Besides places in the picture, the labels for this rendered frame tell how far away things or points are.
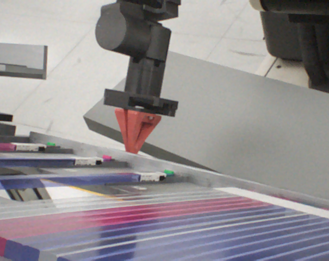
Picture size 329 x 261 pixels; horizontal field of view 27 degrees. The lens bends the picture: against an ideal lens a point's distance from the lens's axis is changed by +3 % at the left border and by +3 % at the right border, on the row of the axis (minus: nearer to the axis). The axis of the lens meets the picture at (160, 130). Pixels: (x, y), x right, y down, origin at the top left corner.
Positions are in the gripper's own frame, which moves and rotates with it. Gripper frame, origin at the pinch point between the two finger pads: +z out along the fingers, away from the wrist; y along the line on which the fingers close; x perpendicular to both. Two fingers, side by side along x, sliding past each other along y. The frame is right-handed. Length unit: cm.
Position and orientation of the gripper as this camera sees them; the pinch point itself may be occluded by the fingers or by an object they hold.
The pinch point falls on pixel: (131, 152)
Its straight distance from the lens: 102.1
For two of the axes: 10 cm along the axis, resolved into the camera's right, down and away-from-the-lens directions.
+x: 5.4, 0.7, 8.4
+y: 8.2, 1.6, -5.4
